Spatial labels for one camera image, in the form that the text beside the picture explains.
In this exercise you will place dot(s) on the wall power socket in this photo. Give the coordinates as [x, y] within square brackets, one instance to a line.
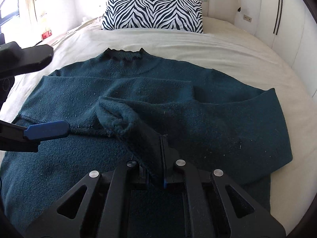
[247, 18]

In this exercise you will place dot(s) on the red box on nightstand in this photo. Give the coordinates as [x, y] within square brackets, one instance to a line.
[46, 34]

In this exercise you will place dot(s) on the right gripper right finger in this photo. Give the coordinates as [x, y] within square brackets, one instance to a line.
[169, 157]

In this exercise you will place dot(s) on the beige padded headboard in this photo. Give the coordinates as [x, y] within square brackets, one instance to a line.
[224, 10]

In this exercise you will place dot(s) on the beige bed sheet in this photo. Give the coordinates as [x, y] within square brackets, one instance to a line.
[223, 47]

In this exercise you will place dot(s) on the zebra print pillow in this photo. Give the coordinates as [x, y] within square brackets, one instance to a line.
[181, 15]

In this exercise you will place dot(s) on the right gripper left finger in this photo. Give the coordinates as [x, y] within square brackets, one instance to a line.
[145, 144]

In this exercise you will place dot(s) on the dark teal knit sweater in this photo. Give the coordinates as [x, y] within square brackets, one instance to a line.
[211, 119]

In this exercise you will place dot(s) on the white wardrobe with black handles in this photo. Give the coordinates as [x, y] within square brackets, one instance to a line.
[289, 29]

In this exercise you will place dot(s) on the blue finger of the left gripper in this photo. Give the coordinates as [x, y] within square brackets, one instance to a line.
[48, 131]

